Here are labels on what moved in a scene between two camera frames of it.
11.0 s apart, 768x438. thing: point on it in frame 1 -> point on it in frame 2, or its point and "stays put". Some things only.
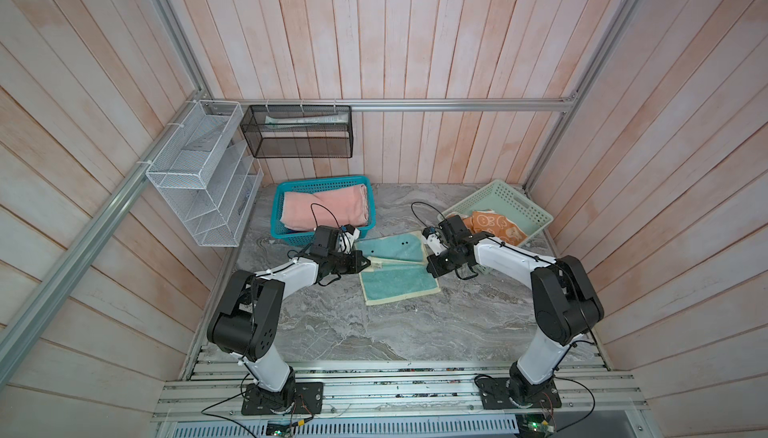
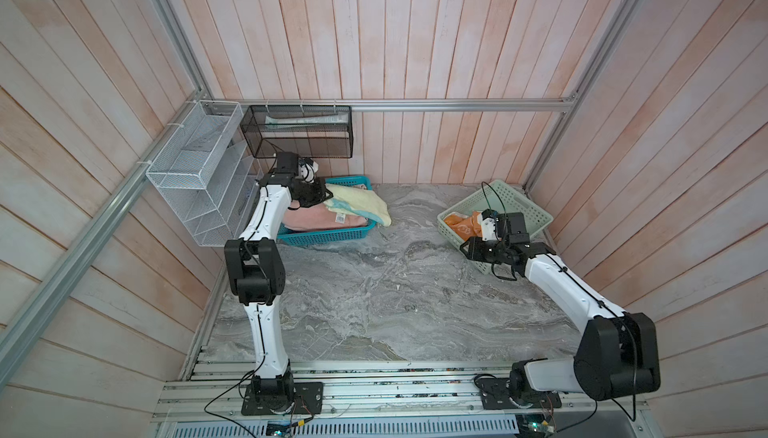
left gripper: x=354 y=258 -> x=320 y=193
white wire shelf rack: x=209 y=174 stays put
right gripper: x=433 y=267 -> x=472 y=251
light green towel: x=398 y=268 -> x=361 y=202
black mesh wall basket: x=299 y=131 stays put
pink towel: x=347 y=205 stays put
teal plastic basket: x=281 y=236 stays put
